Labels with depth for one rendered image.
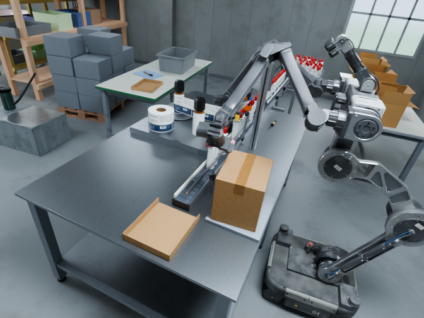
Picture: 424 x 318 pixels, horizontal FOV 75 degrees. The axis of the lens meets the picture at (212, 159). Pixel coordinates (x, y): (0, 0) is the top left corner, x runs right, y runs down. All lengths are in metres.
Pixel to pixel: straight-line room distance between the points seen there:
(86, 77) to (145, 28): 3.30
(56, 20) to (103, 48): 1.41
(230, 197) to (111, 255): 1.11
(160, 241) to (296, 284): 1.08
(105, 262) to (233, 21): 5.37
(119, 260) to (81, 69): 2.83
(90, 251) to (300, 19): 5.40
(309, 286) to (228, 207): 0.97
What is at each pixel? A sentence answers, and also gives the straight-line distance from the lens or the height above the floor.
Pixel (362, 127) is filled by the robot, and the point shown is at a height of 1.45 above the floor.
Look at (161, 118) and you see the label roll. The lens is 2.14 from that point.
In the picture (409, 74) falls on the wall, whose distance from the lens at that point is 6.58.
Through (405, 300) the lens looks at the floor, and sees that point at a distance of 2.78.
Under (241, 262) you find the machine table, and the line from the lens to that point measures 1.37.
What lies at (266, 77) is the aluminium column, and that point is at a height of 1.39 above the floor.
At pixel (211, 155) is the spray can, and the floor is 0.99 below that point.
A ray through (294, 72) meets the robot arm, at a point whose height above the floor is 1.59.
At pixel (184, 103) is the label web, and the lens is 2.39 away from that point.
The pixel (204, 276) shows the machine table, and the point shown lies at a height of 0.83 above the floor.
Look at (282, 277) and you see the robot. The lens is 2.12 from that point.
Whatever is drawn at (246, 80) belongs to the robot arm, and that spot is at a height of 1.53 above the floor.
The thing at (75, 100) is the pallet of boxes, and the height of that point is 0.27.
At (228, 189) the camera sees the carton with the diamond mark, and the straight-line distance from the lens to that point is 1.33.
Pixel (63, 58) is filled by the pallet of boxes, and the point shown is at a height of 0.86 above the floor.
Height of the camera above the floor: 1.91
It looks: 33 degrees down
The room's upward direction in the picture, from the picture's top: 6 degrees clockwise
